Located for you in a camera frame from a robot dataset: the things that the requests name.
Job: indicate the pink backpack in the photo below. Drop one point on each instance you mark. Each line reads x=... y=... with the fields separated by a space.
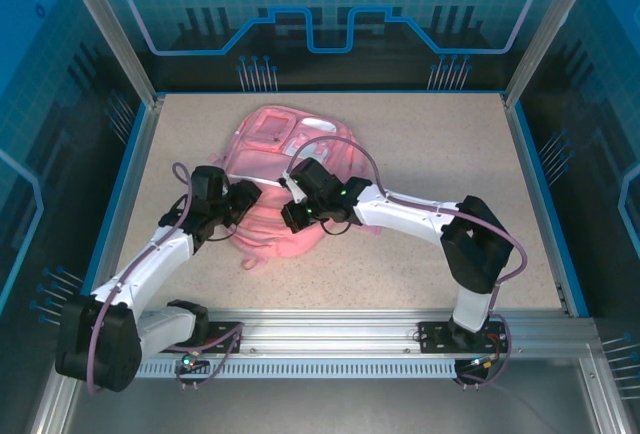
x=272 y=126

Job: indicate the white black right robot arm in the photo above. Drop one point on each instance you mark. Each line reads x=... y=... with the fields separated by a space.
x=400 y=211

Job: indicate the blue table edge strip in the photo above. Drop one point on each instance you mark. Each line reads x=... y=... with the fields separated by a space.
x=128 y=154
x=530 y=154

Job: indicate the small LED adapter board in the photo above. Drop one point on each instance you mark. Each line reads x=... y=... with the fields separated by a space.
x=484 y=362
x=192 y=360

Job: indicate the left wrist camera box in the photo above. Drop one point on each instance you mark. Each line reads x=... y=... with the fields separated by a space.
x=210 y=181

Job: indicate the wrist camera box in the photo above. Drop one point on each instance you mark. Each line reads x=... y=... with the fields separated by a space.
x=210 y=181
x=315 y=179

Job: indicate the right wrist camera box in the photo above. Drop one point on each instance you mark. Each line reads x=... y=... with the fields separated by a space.
x=315 y=179

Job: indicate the aluminium mounting rail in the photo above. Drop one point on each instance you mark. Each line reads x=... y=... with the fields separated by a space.
x=325 y=334

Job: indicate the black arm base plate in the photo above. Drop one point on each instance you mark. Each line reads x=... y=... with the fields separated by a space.
x=220 y=329
x=435 y=336

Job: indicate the aluminium frame post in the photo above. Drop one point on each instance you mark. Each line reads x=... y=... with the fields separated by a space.
x=118 y=39
x=545 y=39

